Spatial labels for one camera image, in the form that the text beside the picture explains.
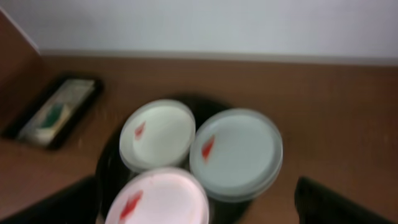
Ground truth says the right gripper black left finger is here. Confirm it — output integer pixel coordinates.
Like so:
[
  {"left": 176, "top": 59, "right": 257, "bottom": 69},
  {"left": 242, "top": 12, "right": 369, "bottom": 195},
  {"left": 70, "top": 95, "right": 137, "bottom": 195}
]
[{"left": 1, "top": 176, "right": 100, "bottom": 224}]

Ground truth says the pink white plate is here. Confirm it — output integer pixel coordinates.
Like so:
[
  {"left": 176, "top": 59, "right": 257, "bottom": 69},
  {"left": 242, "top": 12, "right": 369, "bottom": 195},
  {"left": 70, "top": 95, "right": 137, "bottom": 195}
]
[{"left": 105, "top": 167, "right": 210, "bottom": 224}]

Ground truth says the cream white plate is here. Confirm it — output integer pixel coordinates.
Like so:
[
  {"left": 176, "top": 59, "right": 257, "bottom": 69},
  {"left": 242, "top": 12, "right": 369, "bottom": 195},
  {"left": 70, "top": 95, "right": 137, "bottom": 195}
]
[{"left": 119, "top": 99, "right": 196, "bottom": 172}]

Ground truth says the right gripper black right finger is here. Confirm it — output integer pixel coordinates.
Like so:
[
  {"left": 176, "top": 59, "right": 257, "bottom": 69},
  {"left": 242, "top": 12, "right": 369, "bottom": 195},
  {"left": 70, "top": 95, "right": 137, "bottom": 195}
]
[{"left": 294, "top": 177, "right": 392, "bottom": 224}]

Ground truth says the yellow green sponge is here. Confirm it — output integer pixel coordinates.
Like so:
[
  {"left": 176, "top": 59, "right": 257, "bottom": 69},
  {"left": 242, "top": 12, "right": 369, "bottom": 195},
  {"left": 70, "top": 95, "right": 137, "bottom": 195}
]
[{"left": 35, "top": 103, "right": 72, "bottom": 138}]

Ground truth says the round black tray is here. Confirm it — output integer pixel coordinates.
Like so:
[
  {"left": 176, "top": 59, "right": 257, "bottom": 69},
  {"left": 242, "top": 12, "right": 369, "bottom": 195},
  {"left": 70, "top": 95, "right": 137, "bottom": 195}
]
[{"left": 96, "top": 93, "right": 252, "bottom": 224}]

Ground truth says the black rectangular soap tray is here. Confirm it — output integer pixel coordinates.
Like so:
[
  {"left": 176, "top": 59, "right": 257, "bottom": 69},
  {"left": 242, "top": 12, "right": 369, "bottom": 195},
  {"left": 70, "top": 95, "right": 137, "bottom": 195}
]
[{"left": 1, "top": 74, "right": 104, "bottom": 150}]

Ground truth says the pale blue plate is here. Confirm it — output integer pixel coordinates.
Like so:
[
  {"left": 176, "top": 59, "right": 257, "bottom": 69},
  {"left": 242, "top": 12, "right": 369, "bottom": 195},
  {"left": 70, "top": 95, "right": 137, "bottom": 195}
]
[{"left": 189, "top": 108, "right": 283, "bottom": 203}]

